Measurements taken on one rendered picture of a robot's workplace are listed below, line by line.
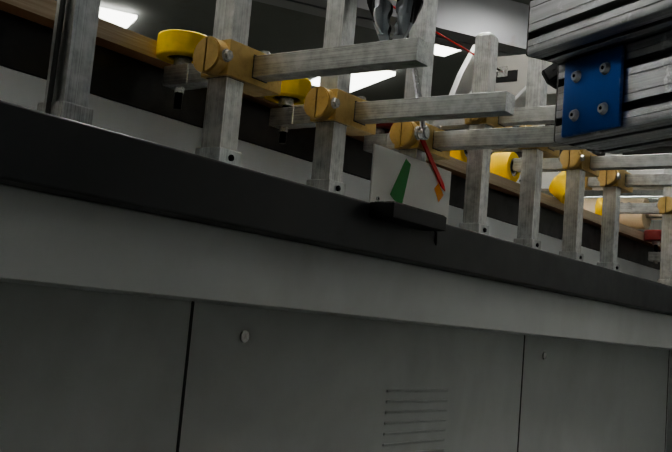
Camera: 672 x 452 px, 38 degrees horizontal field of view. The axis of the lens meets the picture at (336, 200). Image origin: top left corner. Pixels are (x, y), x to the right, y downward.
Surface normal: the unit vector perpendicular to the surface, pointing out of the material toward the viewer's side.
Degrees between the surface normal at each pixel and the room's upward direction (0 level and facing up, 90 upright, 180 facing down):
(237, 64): 90
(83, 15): 90
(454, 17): 90
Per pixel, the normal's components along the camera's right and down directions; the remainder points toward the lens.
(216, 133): -0.58, -0.15
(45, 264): 0.81, 0.00
